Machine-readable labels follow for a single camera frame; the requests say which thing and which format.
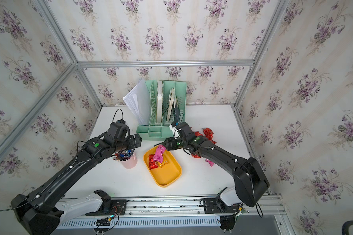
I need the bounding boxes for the pens in cup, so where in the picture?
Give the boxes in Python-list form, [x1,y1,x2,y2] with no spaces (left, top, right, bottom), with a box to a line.
[113,149,134,161]

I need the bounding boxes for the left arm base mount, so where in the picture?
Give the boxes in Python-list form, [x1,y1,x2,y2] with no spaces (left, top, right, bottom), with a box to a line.
[85,190,127,216]

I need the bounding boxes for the white book in organizer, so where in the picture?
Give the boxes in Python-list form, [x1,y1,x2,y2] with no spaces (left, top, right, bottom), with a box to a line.
[156,80,163,124]

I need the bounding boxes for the mint green file organizer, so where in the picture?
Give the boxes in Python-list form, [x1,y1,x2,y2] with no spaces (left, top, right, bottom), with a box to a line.
[136,80,187,141]

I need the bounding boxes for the pink tea bag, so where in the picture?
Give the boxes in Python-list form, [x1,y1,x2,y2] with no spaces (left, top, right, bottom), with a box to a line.
[154,145,166,163]
[205,159,214,167]

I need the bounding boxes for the yellow plastic storage tray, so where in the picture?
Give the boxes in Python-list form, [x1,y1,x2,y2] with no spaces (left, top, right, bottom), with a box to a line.
[143,147,182,188]

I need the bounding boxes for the orange tea bag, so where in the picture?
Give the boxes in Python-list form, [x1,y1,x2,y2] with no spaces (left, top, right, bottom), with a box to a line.
[157,158,169,167]

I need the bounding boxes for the pink metal pen cup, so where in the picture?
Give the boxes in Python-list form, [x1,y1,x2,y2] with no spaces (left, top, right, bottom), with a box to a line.
[121,153,138,169]

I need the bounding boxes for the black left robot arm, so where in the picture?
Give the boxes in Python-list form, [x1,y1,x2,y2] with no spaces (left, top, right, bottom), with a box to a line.
[11,119,142,235]

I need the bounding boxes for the red tea bag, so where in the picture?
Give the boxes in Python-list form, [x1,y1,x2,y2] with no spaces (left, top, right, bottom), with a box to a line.
[194,131,203,137]
[203,128,217,144]
[191,154,201,159]
[148,154,159,170]

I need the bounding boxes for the white paper stack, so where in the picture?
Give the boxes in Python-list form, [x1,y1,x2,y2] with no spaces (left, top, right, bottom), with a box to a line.
[123,79,152,125]

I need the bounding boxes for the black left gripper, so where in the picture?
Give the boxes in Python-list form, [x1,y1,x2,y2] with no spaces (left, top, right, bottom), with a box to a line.
[112,132,143,155]

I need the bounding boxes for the aluminium front rail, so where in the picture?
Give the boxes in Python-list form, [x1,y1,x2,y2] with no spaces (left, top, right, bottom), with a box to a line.
[41,194,286,219]

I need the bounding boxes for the dark notebooks in organizer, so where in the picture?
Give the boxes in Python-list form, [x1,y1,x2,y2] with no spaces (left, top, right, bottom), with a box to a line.
[166,88,180,122]

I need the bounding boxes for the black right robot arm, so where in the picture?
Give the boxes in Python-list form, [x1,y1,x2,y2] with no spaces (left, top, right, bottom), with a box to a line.
[156,121,270,217]

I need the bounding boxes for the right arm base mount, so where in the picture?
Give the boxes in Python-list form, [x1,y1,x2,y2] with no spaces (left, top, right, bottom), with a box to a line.
[200,187,243,214]

